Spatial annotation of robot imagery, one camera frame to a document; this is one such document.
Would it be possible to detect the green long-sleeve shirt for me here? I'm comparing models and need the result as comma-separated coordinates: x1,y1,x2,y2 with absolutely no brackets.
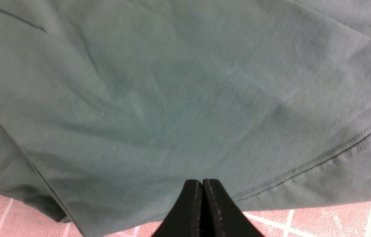
0,0,371,237

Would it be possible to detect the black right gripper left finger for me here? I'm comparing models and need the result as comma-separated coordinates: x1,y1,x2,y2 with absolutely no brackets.
153,179,203,237

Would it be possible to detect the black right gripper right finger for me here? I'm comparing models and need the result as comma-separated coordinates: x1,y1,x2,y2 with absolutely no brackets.
203,179,264,237

